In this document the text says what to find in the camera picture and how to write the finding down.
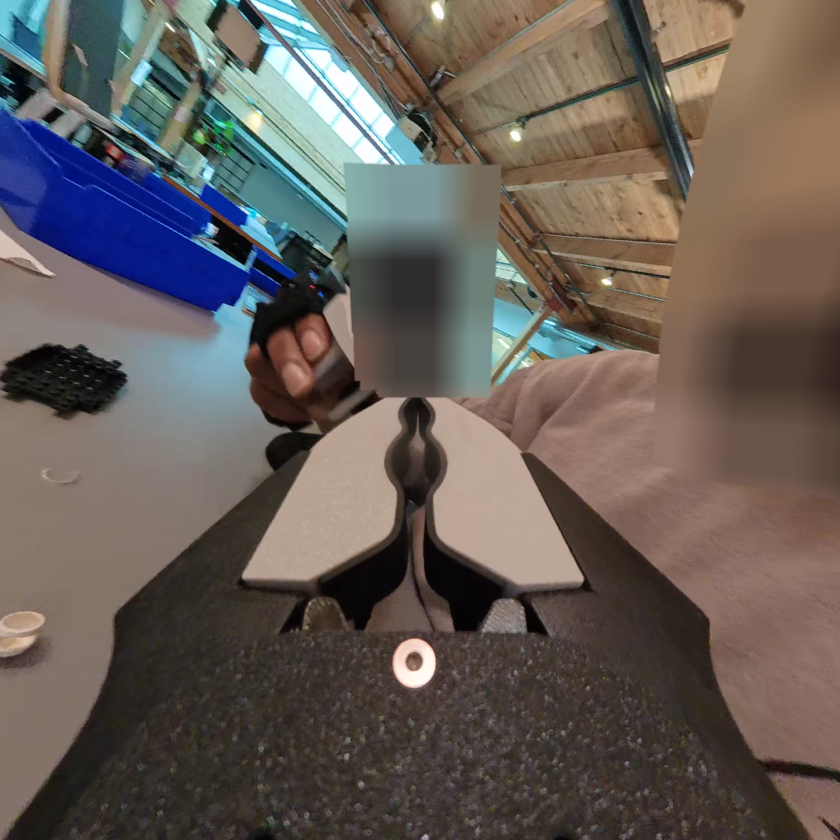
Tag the white toy helmet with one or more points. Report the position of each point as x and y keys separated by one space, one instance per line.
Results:
x=19 y=633

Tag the black brick chassis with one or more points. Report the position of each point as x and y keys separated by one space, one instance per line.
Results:
x=65 y=380

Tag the beige hoodie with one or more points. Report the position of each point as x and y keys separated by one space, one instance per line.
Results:
x=656 y=558

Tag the studio light panel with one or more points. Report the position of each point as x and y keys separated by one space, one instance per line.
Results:
x=236 y=36

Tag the black cloth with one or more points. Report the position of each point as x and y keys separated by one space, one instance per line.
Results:
x=292 y=449

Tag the torn white paper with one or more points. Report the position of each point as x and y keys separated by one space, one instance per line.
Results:
x=23 y=259

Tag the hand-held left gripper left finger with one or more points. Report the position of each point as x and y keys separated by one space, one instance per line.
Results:
x=315 y=518

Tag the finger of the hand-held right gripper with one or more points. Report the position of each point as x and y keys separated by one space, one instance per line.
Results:
x=334 y=387

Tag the large blue plastic bin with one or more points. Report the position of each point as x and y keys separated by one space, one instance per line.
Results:
x=131 y=249

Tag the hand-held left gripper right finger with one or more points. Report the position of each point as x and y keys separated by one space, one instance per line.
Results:
x=505 y=518

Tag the person's right forearm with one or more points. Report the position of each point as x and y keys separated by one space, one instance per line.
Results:
x=558 y=407

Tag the dark printed box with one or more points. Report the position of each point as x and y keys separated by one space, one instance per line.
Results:
x=121 y=157

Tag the white ceiling box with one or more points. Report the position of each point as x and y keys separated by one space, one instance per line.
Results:
x=413 y=134

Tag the person's right hand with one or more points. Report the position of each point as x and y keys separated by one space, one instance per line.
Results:
x=289 y=374

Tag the clear plastic piece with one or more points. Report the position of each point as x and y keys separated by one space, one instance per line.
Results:
x=60 y=476

